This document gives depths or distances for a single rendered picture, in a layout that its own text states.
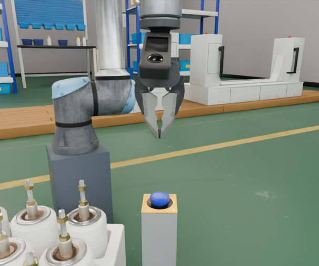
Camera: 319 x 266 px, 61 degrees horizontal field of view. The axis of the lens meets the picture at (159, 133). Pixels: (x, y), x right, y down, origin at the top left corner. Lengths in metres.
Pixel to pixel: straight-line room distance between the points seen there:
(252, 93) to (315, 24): 3.03
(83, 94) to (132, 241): 0.51
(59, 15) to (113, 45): 5.48
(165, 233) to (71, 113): 0.49
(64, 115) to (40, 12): 5.51
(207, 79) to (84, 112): 2.21
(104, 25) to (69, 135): 0.36
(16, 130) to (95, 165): 1.45
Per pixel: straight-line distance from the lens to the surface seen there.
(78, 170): 0.90
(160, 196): 0.56
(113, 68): 0.90
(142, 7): 0.50
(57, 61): 8.72
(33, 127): 2.29
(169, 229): 0.56
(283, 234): 1.10
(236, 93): 3.17
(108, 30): 0.91
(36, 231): 0.68
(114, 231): 0.73
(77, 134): 0.89
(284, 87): 3.72
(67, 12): 6.41
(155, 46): 0.45
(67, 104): 0.88
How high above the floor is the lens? 0.61
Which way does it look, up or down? 16 degrees down
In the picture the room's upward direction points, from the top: straight up
